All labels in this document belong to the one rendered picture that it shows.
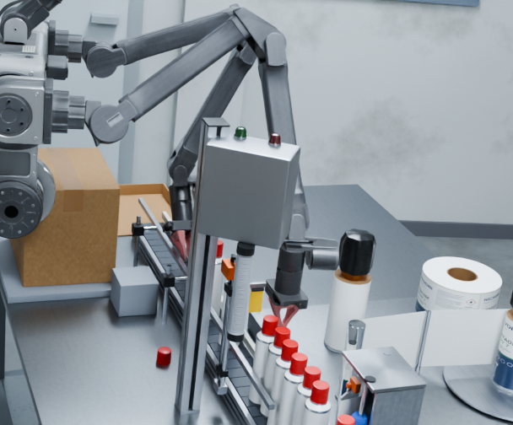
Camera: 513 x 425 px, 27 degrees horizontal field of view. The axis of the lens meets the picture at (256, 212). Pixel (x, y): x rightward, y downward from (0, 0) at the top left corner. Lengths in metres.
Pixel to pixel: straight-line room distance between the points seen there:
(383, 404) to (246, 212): 0.45
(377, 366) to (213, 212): 0.43
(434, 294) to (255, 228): 0.74
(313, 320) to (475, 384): 0.44
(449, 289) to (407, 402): 0.70
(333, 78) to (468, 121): 0.74
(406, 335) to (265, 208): 0.55
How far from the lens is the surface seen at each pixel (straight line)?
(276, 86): 2.26
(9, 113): 2.19
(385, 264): 3.17
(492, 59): 5.33
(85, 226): 2.75
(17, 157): 2.52
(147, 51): 2.69
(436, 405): 2.44
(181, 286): 2.78
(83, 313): 2.72
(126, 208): 3.32
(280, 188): 2.02
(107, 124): 2.18
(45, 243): 2.75
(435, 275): 2.70
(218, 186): 2.05
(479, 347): 2.54
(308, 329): 2.65
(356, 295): 2.49
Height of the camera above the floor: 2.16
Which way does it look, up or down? 23 degrees down
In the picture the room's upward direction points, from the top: 7 degrees clockwise
